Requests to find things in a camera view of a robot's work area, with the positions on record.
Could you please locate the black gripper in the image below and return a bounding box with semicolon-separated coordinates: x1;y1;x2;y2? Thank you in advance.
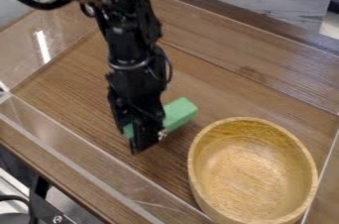
106;46;173;154

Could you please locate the green rectangular block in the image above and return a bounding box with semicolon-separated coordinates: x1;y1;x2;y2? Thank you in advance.
122;97;199;141

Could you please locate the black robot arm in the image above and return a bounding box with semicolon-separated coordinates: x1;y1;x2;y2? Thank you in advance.
61;0;173;152

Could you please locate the brown wooden bowl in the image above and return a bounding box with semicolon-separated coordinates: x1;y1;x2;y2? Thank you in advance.
187;117;318;224

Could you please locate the clear acrylic tray wall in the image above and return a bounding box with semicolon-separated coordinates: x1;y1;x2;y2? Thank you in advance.
0;82;214;224

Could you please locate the black table leg bracket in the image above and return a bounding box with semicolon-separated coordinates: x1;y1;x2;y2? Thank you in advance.
30;175;77;224

